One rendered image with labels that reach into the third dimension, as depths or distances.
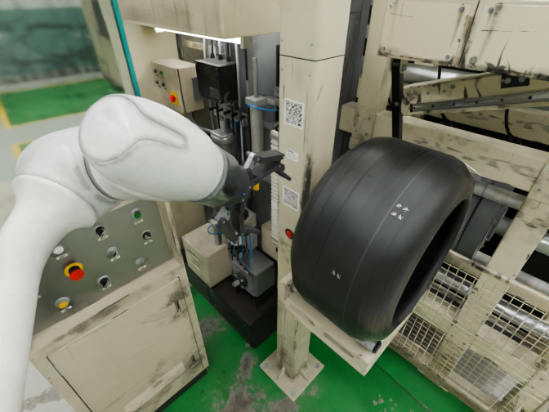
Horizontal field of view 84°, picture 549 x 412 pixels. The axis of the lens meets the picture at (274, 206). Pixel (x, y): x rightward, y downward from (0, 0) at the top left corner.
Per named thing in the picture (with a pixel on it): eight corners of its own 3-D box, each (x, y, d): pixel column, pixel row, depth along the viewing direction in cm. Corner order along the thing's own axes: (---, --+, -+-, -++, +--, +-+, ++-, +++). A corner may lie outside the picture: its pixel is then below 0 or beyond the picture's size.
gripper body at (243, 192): (214, 147, 50) (241, 164, 59) (189, 193, 51) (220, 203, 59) (249, 166, 47) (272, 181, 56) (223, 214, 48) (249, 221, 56)
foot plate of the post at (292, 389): (259, 366, 179) (259, 362, 177) (290, 336, 194) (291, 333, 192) (292, 402, 164) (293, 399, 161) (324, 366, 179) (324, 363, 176)
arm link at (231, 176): (162, 184, 46) (187, 193, 51) (204, 212, 42) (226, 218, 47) (190, 130, 45) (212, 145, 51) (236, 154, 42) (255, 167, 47)
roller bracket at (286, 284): (278, 297, 116) (278, 279, 110) (341, 246, 138) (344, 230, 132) (284, 302, 114) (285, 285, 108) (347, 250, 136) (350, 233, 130)
